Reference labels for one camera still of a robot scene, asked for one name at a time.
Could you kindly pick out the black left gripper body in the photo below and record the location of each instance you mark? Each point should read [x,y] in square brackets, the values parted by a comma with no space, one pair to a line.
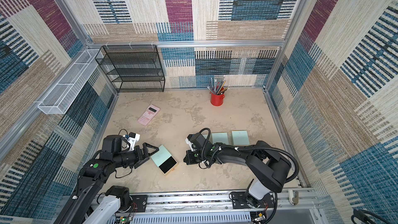
[132,158]

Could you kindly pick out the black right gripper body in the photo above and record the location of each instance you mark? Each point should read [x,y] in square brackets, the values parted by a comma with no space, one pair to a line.
[189,157]

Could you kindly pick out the mint drawer jewelry box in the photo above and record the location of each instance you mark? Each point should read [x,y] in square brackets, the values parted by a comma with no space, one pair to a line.
[240,138]

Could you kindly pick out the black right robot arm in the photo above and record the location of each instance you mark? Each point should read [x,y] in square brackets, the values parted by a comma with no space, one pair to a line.
[272,167]

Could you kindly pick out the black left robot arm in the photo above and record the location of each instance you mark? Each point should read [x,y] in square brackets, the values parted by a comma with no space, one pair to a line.
[96,172]

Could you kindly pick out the pink calculator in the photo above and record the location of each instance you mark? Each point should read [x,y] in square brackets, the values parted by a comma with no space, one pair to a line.
[148,115]

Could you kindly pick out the red pencil cup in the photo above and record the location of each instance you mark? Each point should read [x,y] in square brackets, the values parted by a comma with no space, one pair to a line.
[216,99]

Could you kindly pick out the pencils bundle in cup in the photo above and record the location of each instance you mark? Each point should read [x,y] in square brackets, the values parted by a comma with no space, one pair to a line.
[217,86]

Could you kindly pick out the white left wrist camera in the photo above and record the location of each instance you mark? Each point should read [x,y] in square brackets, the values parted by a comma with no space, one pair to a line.
[131,139]

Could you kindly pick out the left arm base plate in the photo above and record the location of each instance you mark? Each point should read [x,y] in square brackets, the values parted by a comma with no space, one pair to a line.
[138,204]

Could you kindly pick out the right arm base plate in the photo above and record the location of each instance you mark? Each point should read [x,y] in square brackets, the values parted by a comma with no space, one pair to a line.
[243,200]

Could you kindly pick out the black wire shelf rack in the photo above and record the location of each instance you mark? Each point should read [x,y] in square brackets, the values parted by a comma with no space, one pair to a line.
[132,68]

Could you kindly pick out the white mesh wall basket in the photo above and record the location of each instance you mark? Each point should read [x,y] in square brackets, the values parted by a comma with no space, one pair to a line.
[63,94]

